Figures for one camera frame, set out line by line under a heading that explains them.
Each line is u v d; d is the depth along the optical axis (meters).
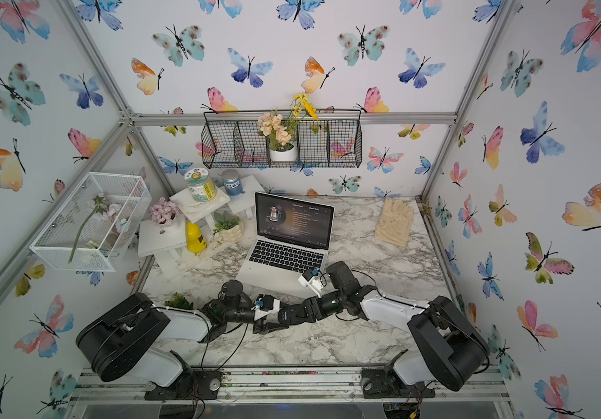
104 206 0.76
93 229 0.72
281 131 0.82
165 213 0.81
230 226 0.98
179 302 0.84
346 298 0.68
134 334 0.46
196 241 0.96
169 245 0.86
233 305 0.71
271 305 0.70
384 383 0.72
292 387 0.75
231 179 0.96
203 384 0.74
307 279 0.77
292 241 1.04
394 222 1.11
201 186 0.84
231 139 0.98
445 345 0.43
